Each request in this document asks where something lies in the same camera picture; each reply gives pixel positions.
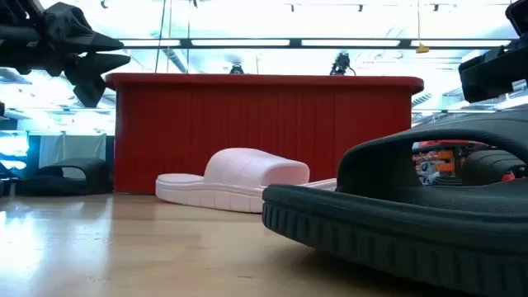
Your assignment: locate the grey curtain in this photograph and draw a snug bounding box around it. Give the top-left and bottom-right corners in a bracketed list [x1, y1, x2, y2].
[38, 132, 107, 168]

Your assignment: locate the black ceiling rail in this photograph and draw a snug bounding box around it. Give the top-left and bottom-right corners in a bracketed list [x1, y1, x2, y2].
[115, 37, 519, 51]

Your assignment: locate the glowing display screen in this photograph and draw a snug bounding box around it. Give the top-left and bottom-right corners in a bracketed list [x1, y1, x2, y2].
[0, 130, 31, 171]

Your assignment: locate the storage shelf with orange bins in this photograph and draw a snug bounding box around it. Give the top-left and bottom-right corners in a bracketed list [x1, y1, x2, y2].
[412, 139, 472, 186]

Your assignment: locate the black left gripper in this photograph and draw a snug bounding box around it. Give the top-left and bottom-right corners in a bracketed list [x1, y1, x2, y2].
[0, 0, 132, 109]

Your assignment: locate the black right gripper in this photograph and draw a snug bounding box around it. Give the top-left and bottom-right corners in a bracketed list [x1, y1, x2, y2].
[458, 0, 528, 105]

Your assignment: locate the pink foam slide sandal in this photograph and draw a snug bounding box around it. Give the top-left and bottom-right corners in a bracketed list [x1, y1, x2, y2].
[154, 147, 339, 215]

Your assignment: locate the red plastic bin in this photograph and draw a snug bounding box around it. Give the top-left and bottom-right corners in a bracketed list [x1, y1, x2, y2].
[104, 72, 426, 196]

